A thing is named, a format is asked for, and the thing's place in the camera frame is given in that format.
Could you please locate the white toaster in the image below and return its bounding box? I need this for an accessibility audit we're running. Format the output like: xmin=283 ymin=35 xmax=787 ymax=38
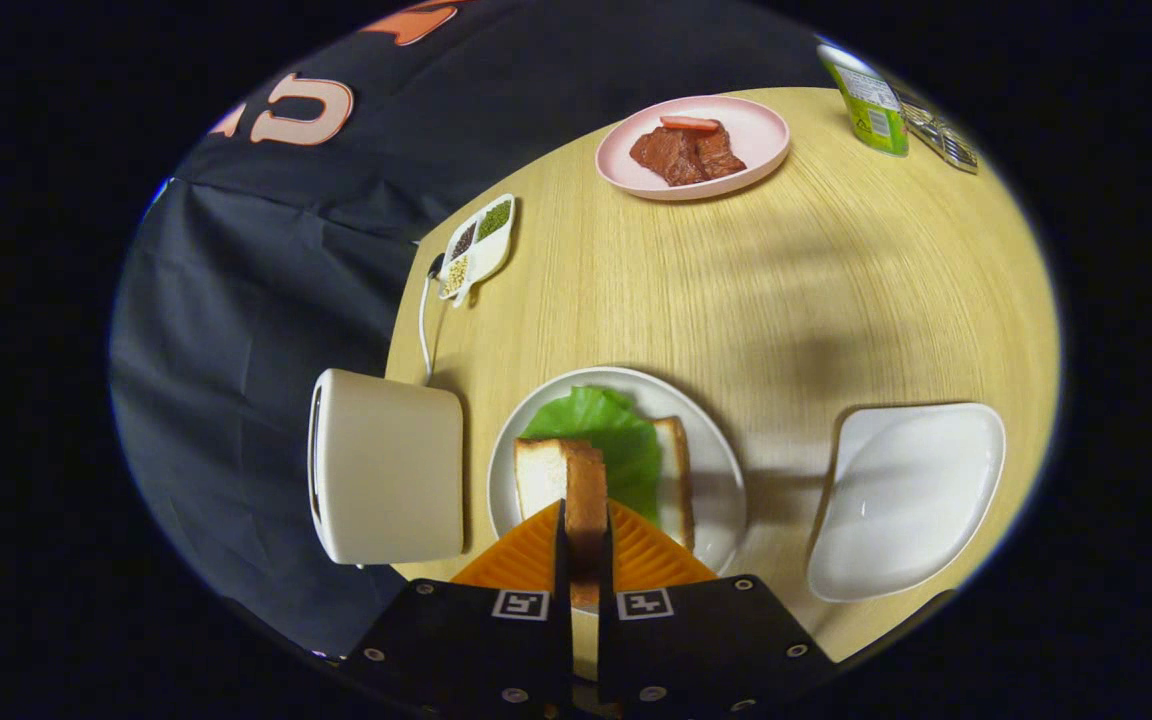
xmin=307 ymin=368 xmax=465 ymax=566

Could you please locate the round white plate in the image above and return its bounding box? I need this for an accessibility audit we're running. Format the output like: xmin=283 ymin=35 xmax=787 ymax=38
xmin=487 ymin=366 xmax=747 ymax=586

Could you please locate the white toaster cable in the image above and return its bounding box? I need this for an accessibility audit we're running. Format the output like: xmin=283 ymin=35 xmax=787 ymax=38
xmin=418 ymin=252 xmax=447 ymax=386

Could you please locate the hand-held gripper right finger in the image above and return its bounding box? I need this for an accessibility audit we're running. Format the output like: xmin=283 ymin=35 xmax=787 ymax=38
xmin=597 ymin=502 xmax=838 ymax=720

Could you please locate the small metal wire basket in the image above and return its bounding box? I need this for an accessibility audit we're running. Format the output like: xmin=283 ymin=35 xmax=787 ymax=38
xmin=896 ymin=88 xmax=979 ymax=175

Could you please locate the toasted bread slice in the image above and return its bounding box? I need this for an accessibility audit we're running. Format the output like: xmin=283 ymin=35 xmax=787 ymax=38
xmin=513 ymin=437 xmax=609 ymax=609

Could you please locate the square white plate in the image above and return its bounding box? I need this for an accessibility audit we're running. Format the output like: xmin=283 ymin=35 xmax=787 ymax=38
xmin=806 ymin=403 xmax=1007 ymax=604

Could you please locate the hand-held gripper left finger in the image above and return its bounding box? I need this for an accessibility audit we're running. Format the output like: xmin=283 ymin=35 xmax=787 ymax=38
xmin=340 ymin=499 xmax=575 ymax=720

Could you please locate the bread slice under lettuce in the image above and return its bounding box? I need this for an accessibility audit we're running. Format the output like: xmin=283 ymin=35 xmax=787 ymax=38
xmin=651 ymin=416 xmax=696 ymax=553

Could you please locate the brown cooked meat slice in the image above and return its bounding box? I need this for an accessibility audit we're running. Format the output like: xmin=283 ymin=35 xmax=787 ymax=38
xmin=629 ymin=125 xmax=709 ymax=188
xmin=696 ymin=125 xmax=748 ymax=181

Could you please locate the white divided dish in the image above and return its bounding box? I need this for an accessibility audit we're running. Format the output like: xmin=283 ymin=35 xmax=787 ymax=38
xmin=436 ymin=193 xmax=517 ymax=308

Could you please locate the pink plate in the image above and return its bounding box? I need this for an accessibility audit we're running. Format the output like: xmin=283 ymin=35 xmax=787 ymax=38
xmin=595 ymin=95 xmax=792 ymax=202

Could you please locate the green label plastic bottle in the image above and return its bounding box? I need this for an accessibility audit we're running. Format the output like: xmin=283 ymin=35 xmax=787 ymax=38
xmin=816 ymin=42 xmax=910 ymax=158

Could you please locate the green lettuce leaf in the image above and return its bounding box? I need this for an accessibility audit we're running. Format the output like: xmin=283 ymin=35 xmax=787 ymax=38
xmin=519 ymin=386 xmax=664 ymax=526

